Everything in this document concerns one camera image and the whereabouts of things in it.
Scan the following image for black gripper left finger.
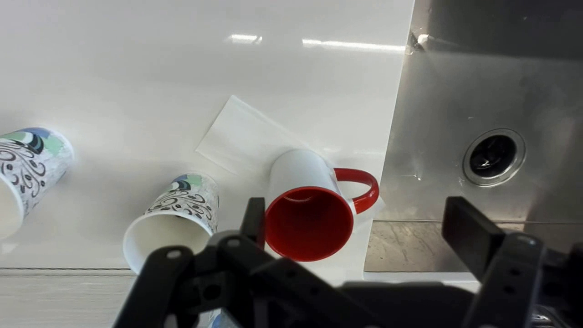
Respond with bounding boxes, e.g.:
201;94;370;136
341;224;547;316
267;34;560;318
114;196;343;328

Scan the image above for red and white mug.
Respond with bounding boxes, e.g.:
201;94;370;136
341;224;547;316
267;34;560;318
263;147;381;264

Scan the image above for round sink drain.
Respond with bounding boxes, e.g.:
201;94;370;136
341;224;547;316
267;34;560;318
462;127;529;189

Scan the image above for patterned white paper cup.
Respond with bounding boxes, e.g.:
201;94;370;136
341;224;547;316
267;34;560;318
123;173;221;275
0;125;77;244

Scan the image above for stainless steel sink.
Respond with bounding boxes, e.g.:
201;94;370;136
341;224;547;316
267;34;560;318
363;0;583;275

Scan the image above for white paper napkin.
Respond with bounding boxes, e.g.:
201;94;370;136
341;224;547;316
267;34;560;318
196;92;336;183

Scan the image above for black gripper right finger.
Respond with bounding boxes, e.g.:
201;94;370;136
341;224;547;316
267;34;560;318
441;196;583;328

